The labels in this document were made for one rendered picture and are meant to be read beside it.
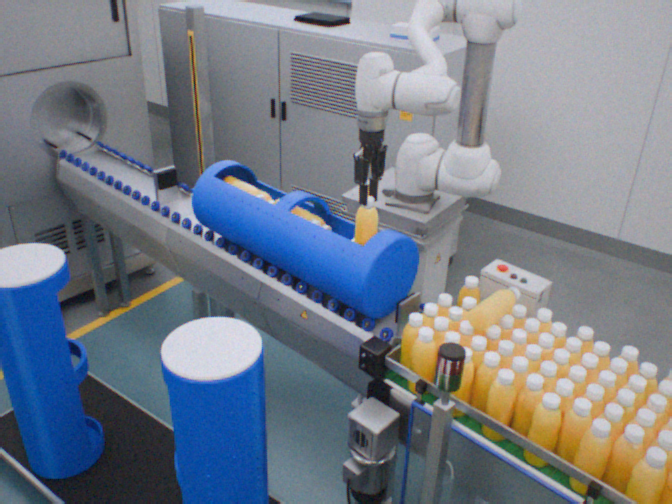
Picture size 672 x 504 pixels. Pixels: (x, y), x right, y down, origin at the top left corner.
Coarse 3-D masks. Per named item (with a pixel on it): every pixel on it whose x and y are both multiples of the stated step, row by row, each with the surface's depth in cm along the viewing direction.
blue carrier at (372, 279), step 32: (224, 192) 234; (224, 224) 234; (256, 224) 222; (288, 224) 213; (352, 224) 227; (288, 256) 214; (320, 256) 204; (352, 256) 197; (384, 256) 195; (416, 256) 209; (320, 288) 211; (352, 288) 197; (384, 288) 202
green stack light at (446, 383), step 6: (438, 372) 147; (462, 372) 147; (438, 378) 148; (444, 378) 146; (450, 378) 146; (456, 378) 146; (438, 384) 148; (444, 384) 147; (450, 384) 147; (456, 384) 147; (444, 390) 148; (450, 390) 147; (456, 390) 148
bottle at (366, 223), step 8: (360, 208) 199; (368, 208) 198; (360, 216) 198; (368, 216) 197; (376, 216) 199; (360, 224) 199; (368, 224) 198; (376, 224) 200; (360, 232) 200; (368, 232) 200; (376, 232) 202; (360, 240) 202
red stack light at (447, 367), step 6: (438, 354) 146; (438, 360) 146; (444, 360) 144; (462, 360) 144; (438, 366) 147; (444, 366) 145; (450, 366) 144; (456, 366) 144; (462, 366) 145; (444, 372) 145; (450, 372) 145; (456, 372) 145
